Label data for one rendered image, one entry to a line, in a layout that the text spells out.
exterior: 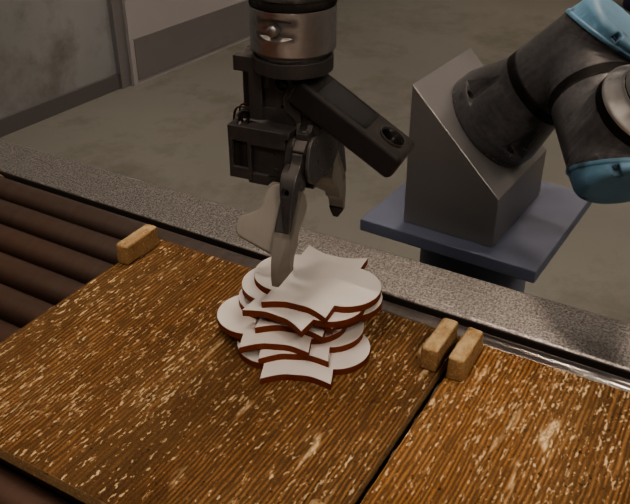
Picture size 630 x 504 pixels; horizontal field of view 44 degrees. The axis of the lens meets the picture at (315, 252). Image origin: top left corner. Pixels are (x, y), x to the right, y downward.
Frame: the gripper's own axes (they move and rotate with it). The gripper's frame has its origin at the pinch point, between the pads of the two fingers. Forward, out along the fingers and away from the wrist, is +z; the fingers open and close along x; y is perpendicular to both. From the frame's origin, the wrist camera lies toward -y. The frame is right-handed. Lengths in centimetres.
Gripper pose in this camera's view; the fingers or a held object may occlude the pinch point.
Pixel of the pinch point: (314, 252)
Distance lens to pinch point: 78.7
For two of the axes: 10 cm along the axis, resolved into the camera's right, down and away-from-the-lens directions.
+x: -4.0, 4.8, -7.8
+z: 0.0, 8.5, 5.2
